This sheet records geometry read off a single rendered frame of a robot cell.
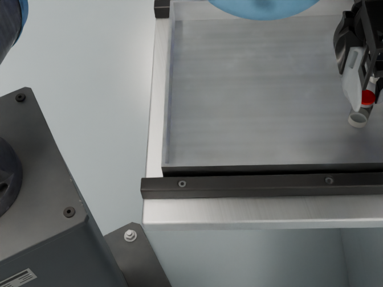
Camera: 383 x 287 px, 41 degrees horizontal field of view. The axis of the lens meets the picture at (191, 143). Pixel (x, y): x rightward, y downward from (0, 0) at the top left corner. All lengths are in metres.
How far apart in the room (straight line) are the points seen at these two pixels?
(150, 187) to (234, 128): 0.13
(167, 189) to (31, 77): 1.46
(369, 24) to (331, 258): 1.10
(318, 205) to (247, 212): 0.08
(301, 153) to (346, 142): 0.05
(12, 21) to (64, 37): 1.39
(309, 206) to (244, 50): 0.24
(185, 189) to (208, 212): 0.04
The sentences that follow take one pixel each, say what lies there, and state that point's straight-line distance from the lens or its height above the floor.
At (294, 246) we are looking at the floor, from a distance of 1.50.
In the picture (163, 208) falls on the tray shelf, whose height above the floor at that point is 0.88.
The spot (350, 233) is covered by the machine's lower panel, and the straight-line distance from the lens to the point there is 1.33.
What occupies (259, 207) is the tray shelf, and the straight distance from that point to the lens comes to 0.55.
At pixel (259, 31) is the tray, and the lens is 0.71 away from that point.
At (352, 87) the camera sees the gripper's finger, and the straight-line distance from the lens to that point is 0.54.
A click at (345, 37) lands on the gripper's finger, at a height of 1.02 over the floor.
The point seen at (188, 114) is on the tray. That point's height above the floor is 0.88.
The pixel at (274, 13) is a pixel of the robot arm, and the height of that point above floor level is 1.21.
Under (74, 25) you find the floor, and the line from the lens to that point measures 2.10.
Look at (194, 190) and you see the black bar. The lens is 0.54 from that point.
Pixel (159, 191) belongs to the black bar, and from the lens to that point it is 0.54.
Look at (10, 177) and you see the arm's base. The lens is 0.70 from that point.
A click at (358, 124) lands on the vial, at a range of 0.61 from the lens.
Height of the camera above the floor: 1.37
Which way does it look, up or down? 56 degrees down
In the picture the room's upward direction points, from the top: 6 degrees counter-clockwise
